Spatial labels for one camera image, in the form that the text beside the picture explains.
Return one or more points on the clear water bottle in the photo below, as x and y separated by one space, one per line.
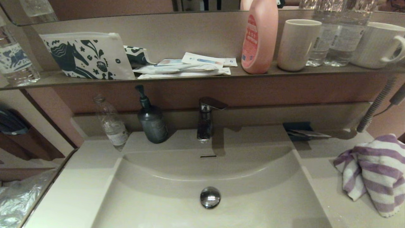
319 44
345 41

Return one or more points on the white toothbrush packet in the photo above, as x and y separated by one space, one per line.
171 69

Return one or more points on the dark blue holder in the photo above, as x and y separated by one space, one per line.
11 123

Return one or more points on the grey wall handset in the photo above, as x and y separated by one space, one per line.
398 96

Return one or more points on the grey wall shelf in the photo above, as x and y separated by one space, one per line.
253 76

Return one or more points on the chrome drain stopper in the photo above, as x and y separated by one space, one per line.
210 197

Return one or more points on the pale pink sachet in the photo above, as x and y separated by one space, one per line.
169 62

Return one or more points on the wall mirror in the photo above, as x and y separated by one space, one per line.
110 8

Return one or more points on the purple white striped towel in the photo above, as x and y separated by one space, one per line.
379 171

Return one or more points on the small clear plastic bottle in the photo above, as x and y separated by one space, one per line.
114 129

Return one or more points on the dark soap dispenser bottle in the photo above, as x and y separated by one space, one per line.
153 126

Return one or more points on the white packet blue stripe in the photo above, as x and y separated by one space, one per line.
202 60

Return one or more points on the white sink basin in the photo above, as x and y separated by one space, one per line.
158 196

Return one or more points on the chrome faucet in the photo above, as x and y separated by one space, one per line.
205 123

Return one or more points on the white tissue sheet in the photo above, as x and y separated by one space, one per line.
313 134

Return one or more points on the pink lotion bottle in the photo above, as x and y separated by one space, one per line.
261 41

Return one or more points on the water bottle blue label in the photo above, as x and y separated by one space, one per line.
15 60

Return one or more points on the small white sachet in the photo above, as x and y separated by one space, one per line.
230 62

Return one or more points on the clear plastic bin bag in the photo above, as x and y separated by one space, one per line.
19 199

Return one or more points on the small blue patterned pouch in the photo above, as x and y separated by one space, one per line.
135 57

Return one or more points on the white pouch blue horse print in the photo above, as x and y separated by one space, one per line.
103 47

